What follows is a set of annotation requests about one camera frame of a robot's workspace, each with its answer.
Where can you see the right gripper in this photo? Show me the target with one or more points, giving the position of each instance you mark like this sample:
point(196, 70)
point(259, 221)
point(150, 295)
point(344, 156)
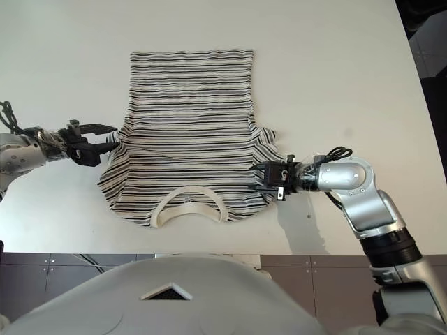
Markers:
point(300, 178)

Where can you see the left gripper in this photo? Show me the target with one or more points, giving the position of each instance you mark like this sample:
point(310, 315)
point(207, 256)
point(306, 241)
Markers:
point(73, 137)

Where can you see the striped T-shirt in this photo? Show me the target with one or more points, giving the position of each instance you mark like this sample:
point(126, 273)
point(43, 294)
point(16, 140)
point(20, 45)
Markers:
point(188, 132)

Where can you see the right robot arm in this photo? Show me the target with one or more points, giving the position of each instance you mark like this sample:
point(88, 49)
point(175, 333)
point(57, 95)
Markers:
point(366, 206)

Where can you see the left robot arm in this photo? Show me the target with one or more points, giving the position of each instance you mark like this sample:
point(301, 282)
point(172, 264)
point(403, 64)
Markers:
point(21, 157)

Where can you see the robot body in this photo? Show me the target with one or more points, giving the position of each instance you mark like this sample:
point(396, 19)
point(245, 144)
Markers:
point(164, 300)

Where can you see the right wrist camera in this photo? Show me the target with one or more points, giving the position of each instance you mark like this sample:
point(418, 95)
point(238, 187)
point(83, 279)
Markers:
point(277, 173)

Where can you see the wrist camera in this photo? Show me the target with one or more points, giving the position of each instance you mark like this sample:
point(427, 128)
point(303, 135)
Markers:
point(277, 173)
point(84, 156)

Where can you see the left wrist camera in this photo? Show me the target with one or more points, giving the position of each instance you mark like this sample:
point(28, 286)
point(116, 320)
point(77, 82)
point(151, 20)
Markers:
point(84, 156)

